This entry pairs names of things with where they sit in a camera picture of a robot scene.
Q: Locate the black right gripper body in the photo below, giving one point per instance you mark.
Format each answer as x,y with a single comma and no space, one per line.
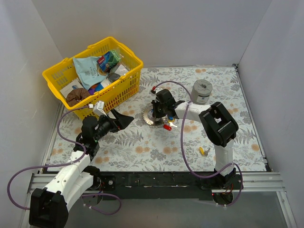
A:
157,112

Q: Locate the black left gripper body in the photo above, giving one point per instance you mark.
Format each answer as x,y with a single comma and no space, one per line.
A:
114,121

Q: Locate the red key tag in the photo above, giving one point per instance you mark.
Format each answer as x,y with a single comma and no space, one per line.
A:
167,127

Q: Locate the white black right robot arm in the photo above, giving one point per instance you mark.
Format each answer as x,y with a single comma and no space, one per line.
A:
220,128

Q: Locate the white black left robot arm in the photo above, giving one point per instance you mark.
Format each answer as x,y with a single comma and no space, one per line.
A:
50,206

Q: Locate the floral table mat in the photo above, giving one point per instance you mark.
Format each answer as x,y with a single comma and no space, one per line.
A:
143,148

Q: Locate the brown round pastry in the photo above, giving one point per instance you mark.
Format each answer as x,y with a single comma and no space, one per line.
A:
76,96

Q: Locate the grey tape roll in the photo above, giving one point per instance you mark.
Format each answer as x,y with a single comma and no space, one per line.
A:
201,91

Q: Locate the yellow plastic basket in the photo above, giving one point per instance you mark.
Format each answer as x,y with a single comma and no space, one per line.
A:
121,82

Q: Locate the white card box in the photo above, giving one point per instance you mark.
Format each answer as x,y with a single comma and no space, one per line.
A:
75,84

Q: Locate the light blue chips bag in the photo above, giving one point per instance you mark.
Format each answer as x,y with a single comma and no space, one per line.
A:
88,71

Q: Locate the yellow headed loose key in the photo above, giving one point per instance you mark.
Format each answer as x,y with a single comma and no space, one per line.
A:
204,152

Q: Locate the blue green sponge pack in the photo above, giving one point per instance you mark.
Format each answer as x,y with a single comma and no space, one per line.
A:
108,60

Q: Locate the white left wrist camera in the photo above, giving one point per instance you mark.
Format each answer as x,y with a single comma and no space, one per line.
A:
99,109

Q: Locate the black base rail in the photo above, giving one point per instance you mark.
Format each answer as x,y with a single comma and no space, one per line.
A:
105,184

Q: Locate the aluminium frame rail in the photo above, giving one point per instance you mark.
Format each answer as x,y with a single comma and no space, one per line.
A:
252,181

